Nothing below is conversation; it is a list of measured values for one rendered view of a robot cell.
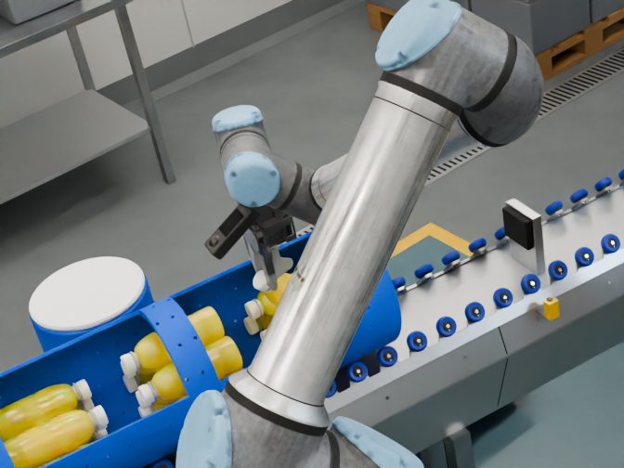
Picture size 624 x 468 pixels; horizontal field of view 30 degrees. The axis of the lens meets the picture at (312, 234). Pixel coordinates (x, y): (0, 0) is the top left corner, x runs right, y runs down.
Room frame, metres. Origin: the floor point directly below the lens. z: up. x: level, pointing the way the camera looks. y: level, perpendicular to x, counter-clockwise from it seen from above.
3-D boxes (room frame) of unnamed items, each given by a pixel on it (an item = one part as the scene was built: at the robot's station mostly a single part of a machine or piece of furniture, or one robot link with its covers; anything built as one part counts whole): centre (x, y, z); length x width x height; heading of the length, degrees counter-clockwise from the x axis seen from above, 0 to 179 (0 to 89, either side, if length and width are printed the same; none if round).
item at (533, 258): (2.16, -0.47, 1.00); 0.10 x 0.04 x 0.15; 22
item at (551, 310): (2.02, -0.47, 0.92); 0.08 x 0.03 x 0.05; 22
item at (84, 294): (2.28, 0.55, 1.03); 0.28 x 0.28 x 0.01
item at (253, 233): (1.88, 0.08, 1.38); 0.09 x 0.08 x 0.12; 112
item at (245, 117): (1.88, 0.09, 1.55); 0.10 x 0.09 x 0.12; 3
